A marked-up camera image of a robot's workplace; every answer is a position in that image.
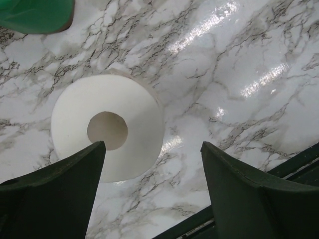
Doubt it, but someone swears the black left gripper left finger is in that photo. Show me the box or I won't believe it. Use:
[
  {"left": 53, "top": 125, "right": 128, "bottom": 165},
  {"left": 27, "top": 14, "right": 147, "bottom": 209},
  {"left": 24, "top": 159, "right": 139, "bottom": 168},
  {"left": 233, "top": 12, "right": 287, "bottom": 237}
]
[{"left": 0, "top": 141, "right": 106, "bottom": 239}]

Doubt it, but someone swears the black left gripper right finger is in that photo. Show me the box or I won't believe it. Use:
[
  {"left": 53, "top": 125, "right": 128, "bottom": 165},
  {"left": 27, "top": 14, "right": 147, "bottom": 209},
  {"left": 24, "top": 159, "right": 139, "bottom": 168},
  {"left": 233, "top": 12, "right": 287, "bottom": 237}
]
[{"left": 201, "top": 142, "right": 319, "bottom": 239}]

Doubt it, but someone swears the white floral toilet paper roll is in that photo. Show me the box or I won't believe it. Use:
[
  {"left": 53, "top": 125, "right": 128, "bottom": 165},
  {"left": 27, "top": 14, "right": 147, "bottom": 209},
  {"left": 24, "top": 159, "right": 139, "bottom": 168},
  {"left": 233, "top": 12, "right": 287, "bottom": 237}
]
[{"left": 51, "top": 73, "right": 165, "bottom": 183}]

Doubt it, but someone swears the green wrapped toilet paper roll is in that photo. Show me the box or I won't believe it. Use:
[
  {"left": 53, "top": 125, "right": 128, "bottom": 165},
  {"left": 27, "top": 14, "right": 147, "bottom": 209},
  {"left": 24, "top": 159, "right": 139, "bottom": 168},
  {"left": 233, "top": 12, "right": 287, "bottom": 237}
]
[{"left": 0, "top": 0, "right": 75, "bottom": 34}]

